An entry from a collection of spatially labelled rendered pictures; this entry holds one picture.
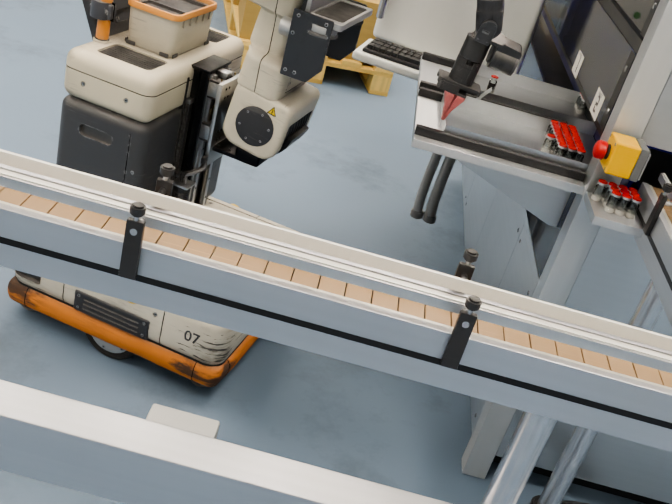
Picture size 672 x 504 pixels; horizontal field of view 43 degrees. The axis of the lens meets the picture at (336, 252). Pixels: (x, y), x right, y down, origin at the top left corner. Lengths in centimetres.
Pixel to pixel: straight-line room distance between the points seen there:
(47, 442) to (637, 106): 133
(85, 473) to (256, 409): 98
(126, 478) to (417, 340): 56
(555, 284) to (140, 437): 108
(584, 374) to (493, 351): 13
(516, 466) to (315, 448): 105
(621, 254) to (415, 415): 82
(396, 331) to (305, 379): 139
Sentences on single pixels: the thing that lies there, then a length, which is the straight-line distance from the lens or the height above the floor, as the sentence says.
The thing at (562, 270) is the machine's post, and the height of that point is 67.
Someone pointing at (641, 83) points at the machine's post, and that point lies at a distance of 194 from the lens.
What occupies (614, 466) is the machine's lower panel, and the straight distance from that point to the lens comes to 246.
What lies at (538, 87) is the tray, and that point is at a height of 90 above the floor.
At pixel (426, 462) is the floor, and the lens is 243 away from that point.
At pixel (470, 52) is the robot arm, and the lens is 198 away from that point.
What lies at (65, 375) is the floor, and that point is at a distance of 242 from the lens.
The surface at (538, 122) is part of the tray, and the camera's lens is 228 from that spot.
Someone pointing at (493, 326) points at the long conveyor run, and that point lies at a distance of 125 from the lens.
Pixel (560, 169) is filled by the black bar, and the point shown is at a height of 89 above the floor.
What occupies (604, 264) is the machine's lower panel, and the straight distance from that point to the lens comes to 210.
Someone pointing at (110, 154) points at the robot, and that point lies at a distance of 224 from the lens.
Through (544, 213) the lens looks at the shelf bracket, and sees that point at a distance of 213.
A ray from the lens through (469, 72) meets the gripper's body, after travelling 199.
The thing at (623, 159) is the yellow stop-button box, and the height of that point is 100.
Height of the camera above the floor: 155
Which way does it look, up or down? 29 degrees down
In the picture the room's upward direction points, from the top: 16 degrees clockwise
